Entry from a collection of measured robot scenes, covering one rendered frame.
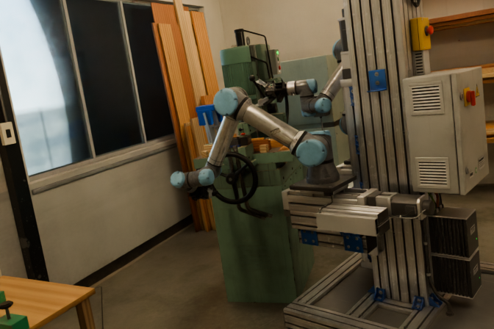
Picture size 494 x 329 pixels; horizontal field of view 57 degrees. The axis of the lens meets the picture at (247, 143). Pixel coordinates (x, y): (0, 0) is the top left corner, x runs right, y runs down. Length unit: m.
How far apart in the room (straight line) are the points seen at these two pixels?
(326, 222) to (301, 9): 3.43
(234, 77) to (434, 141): 1.20
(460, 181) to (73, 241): 2.53
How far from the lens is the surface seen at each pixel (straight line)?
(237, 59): 2.62
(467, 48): 4.75
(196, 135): 4.11
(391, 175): 2.08
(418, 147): 1.96
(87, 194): 3.53
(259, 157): 2.56
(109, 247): 3.71
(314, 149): 1.87
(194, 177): 2.11
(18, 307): 2.21
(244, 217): 2.68
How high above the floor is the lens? 1.32
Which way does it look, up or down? 8 degrees down
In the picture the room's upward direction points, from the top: 8 degrees counter-clockwise
